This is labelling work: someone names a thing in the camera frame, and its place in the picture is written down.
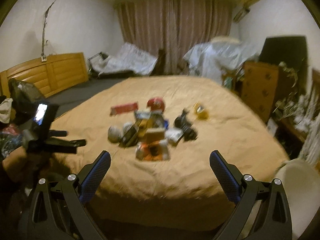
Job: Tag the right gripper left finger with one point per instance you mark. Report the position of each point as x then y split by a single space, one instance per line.
91 176

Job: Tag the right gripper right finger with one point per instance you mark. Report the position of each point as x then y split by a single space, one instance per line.
228 176

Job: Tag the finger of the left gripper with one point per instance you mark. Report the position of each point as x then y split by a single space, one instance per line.
66 143
57 133

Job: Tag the black plastic bag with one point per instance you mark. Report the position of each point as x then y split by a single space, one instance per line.
185 125

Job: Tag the dark grey mattress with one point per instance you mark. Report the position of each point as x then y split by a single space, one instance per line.
76 95

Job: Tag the grey round ball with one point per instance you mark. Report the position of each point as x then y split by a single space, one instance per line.
114 134

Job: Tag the red rectangular carton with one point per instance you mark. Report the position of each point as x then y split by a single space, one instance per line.
124 108

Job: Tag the wooden headboard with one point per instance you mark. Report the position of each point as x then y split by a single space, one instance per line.
58 73

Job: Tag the yellow crumpled wrapper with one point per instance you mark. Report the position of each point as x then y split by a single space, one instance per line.
200 111

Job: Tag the white plastic bucket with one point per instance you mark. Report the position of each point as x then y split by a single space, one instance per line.
301 184

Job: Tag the white wet wipes pack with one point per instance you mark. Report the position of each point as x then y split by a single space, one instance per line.
173 135

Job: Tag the orange white snack packet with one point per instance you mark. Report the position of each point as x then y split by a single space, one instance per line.
154 151

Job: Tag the left white plastic cover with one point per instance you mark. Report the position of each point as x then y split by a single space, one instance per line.
129 59

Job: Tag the white plastic cover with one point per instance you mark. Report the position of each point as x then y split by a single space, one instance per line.
129 59
222 55

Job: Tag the wooden chest of drawers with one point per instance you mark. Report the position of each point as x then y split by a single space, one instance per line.
264 84

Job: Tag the right white plastic cover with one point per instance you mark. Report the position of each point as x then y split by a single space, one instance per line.
222 55

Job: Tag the black television screen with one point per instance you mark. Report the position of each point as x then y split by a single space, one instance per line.
289 49

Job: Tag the pink-brown curtain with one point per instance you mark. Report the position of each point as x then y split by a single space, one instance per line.
169 28

